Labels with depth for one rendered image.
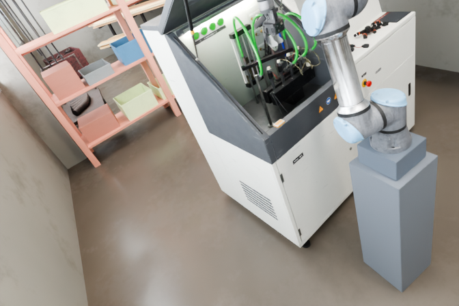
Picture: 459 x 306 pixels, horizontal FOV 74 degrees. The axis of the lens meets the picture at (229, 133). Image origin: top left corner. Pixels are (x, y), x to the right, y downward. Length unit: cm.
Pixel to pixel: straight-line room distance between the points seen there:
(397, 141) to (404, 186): 18
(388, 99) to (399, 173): 31
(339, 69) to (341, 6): 20
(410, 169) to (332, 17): 70
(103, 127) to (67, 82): 65
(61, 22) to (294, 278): 317
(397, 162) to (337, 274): 95
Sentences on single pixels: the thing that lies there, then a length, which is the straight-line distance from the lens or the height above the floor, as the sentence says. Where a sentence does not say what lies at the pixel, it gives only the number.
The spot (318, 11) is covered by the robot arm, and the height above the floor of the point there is 150.
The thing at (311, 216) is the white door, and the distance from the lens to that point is 201.
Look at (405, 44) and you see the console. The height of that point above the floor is 82.
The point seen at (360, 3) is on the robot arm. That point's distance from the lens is 111.
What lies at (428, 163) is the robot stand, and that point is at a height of 80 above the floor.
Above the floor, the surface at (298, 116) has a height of 93.
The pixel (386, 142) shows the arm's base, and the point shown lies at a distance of 131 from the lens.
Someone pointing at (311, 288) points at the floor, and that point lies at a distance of 203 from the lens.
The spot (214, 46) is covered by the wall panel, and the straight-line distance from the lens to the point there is 182.
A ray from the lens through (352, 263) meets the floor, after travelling 208.
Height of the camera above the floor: 180
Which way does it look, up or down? 33 degrees down
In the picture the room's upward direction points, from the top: 23 degrees counter-clockwise
